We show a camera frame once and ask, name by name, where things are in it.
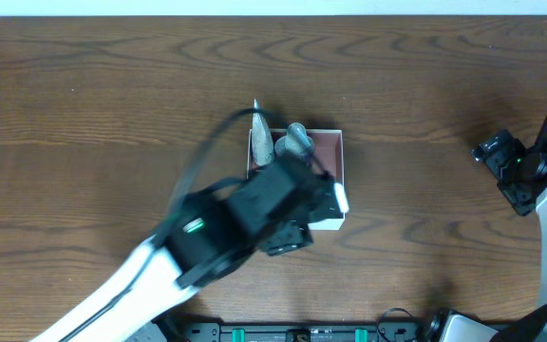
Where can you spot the white Pantene conditioner tube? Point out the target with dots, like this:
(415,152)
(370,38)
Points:
(262,144)

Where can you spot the white cardboard box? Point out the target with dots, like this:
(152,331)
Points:
(329,149)

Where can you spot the black mounting rail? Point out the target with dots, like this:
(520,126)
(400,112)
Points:
(393,325)

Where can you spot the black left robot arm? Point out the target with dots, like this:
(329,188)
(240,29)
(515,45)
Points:
(207,236)

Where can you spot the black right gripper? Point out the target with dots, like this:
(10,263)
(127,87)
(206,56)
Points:
(495,149)

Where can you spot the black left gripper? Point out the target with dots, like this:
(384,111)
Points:
(318,191)

